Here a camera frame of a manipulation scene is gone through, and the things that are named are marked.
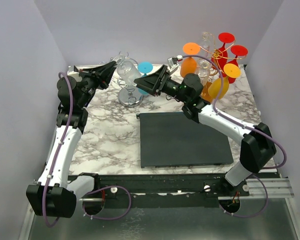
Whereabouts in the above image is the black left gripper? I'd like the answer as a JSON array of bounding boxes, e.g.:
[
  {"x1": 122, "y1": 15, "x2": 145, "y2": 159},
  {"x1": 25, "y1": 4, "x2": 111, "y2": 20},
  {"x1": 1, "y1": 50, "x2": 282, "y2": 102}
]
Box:
[{"x1": 77, "y1": 60, "x2": 117, "y2": 108}]

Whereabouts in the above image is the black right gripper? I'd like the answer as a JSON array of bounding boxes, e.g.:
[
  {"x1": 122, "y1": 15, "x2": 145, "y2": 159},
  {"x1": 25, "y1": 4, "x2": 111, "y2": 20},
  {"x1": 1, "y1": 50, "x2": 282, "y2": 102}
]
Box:
[{"x1": 134, "y1": 65, "x2": 190, "y2": 104}]

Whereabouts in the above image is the blue plastic wine glass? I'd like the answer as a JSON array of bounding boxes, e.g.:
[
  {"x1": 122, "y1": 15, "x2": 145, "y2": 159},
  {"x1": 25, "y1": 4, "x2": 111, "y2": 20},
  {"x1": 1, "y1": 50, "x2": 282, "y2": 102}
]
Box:
[{"x1": 137, "y1": 61, "x2": 153, "y2": 96}]

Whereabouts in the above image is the clear ribbed wine glass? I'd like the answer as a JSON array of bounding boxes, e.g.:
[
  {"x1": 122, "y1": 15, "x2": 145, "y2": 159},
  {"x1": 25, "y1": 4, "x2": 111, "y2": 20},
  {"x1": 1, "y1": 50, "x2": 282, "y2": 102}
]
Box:
[{"x1": 113, "y1": 54, "x2": 142, "y2": 86}]

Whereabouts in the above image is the yellow plastic wine glass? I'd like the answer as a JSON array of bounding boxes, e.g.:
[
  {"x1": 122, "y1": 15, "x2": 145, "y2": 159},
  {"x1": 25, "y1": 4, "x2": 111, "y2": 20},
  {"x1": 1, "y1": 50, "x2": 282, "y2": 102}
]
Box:
[{"x1": 208, "y1": 63, "x2": 241, "y2": 100}]

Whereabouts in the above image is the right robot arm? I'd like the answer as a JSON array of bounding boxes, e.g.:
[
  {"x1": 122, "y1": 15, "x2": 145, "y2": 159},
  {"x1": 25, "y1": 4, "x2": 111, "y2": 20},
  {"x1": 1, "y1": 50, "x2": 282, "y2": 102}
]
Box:
[{"x1": 133, "y1": 65, "x2": 277, "y2": 196}]

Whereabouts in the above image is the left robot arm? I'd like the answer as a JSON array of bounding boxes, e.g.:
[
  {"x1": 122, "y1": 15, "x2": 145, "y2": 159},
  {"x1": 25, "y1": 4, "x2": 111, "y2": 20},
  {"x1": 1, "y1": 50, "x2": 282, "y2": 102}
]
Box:
[{"x1": 26, "y1": 61, "x2": 117, "y2": 218}]

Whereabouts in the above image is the chrome wine glass rack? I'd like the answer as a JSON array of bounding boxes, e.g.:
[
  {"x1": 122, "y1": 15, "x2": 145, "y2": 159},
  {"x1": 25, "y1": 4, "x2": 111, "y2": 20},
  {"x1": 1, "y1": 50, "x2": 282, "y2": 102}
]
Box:
[{"x1": 116, "y1": 51, "x2": 143, "y2": 108}]

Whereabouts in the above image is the orange plastic wine glass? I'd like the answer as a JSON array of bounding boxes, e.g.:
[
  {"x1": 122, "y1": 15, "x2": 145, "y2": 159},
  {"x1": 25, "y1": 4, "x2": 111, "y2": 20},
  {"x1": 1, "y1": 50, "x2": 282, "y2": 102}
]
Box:
[{"x1": 180, "y1": 42, "x2": 200, "y2": 78}]

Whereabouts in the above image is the clear textured wine glass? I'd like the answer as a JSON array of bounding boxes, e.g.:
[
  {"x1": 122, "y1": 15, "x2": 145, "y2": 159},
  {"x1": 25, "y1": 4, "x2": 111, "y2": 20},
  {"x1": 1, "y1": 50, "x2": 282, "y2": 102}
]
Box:
[{"x1": 195, "y1": 58, "x2": 212, "y2": 86}]

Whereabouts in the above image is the clear glass on gold rack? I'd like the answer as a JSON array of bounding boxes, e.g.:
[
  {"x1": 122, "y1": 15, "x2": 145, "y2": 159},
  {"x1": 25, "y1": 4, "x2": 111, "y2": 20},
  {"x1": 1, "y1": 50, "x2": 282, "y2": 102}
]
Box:
[{"x1": 199, "y1": 32, "x2": 214, "y2": 57}]

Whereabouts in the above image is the red plastic wine glass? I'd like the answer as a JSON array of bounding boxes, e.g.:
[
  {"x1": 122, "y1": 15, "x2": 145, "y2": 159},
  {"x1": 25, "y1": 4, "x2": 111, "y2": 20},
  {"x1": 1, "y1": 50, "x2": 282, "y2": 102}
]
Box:
[{"x1": 211, "y1": 32, "x2": 235, "y2": 70}]

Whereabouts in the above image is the dark grey flat box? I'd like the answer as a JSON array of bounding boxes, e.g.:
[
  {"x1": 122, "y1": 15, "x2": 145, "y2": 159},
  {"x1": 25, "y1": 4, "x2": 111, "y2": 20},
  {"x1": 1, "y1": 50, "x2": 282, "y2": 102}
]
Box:
[{"x1": 136, "y1": 112, "x2": 234, "y2": 168}]

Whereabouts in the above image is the gold wire wooden-base rack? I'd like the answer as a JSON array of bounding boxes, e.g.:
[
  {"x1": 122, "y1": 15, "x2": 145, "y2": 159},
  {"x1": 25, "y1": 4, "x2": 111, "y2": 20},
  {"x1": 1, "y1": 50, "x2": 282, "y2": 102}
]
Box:
[{"x1": 198, "y1": 34, "x2": 236, "y2": 103}]

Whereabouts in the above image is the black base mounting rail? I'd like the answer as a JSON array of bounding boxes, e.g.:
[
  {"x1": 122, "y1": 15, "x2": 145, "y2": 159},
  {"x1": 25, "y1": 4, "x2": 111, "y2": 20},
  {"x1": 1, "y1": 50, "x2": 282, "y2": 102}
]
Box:
[{"x1": 82, "y1": 173, "x2": 249, "y2": 210}]

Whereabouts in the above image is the aluminium extrusion rail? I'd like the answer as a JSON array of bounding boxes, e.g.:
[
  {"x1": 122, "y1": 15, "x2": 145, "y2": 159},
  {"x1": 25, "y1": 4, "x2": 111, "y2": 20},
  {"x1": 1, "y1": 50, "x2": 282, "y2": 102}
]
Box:
[{"x1": 246, "y1": 178, "x2": 295, "y2": 199}]

